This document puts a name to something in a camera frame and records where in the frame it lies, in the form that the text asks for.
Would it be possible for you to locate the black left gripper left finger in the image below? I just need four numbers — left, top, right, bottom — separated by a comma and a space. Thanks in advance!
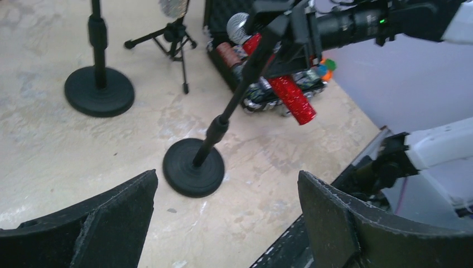
1, 170, 158, 267

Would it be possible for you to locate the green orange toy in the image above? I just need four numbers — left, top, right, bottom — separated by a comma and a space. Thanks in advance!
315, 58, 337, 82

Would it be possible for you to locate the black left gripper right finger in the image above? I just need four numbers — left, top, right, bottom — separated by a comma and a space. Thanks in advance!
298, 171, 472, 267

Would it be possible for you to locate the black poker chip case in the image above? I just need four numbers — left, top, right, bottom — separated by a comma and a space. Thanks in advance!
204, 1, 327, 116

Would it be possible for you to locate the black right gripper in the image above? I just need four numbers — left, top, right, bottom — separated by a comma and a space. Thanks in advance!
245, 1, 314, 78

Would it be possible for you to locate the red glitter microphone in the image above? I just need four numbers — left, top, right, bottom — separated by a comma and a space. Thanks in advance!
226, 12, 316, 125

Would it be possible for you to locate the rhinestone silver microphone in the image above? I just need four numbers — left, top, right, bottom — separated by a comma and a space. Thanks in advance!
159, 0, 189, 18

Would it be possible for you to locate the black tripod shock mount stand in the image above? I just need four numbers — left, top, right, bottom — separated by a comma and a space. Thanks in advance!
124, 17, 197, 94

